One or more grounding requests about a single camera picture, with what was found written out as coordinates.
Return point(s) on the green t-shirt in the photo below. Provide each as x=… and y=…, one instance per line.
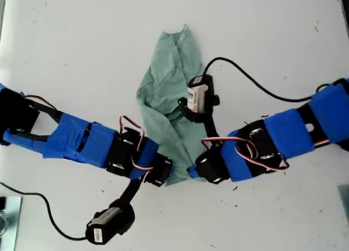
x=169, y=71

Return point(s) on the steel plate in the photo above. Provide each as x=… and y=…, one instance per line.
x=12, y=223

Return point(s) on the black clamp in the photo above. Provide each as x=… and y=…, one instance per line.
x=2, y=203

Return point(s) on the black camera stalk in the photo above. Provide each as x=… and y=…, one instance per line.
x=211, y=131
x=131, y=191

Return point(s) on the black camera box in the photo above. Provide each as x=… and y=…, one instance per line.
x=109, y=221
x=196, y=95

